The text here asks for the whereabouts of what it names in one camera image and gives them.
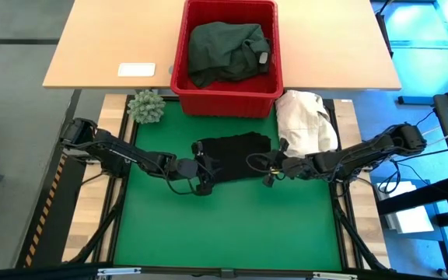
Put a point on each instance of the green spiky plant ornament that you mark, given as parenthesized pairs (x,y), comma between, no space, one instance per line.
(146,107)

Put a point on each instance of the black garment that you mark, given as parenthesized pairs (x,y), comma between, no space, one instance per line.
(239,155)

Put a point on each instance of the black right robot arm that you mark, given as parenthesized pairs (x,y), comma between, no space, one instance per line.
(364,153)

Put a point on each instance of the red ribbed plastic bin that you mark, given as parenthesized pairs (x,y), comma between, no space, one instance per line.
(224,105)

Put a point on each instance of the white rectangular pad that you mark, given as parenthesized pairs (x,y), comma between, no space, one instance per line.
(136,69)

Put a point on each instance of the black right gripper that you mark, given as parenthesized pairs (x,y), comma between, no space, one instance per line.
(294,168)

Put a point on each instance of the black hazard-striped floor plate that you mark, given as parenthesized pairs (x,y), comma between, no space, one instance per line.
(58,210)

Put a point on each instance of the dark green garment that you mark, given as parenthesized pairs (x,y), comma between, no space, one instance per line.
(224,50)

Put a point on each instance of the green work mat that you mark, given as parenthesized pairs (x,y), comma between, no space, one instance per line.
(177,270)

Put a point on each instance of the white box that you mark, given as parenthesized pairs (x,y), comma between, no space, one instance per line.
(410,218)

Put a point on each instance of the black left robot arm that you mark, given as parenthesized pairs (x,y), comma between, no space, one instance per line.
(123,155)

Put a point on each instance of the beige garment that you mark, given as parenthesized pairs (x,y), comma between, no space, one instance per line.
(305,120)

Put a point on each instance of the light wooden desk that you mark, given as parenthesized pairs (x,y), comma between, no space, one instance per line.
(325,46)

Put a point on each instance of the wooden side board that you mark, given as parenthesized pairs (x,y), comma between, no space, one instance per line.
(364,210)
(84,218)

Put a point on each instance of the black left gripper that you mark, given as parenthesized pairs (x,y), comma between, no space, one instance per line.
(188,169)

